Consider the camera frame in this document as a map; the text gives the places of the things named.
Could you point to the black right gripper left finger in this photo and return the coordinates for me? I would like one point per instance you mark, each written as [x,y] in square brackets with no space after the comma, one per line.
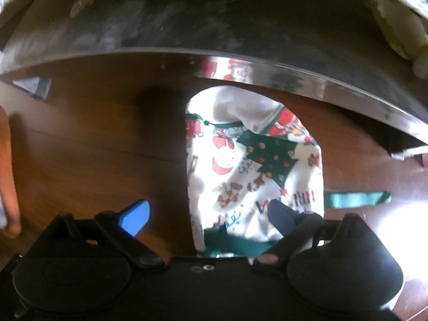
[121,229]

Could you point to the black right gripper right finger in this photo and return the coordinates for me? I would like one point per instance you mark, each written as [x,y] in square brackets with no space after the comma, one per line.
[297,229]

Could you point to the person bare hand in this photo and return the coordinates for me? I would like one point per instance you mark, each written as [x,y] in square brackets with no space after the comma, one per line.
[9,198]

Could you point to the white Christmas print cloth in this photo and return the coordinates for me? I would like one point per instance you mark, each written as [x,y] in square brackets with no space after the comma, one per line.
[245,150]

